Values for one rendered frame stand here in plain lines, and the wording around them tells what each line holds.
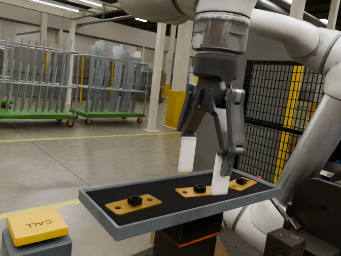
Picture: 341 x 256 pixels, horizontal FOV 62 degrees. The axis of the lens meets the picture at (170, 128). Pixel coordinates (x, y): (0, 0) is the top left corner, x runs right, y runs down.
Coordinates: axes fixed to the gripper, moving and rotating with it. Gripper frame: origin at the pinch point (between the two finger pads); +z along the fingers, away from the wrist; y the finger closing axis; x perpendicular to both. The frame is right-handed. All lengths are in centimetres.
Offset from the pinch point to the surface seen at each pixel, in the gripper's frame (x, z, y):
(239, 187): 9.5, 3.7, -0.1
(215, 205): -0.7, 3.7, 6.1
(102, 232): 34, 120, -185
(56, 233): -24.5, 4.6, 6.6
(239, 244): 55, 50, -44
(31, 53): -12, -61, -1191
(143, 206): -12.2, 3.7, 3.9
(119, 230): -17.5, 3.7, 9.3
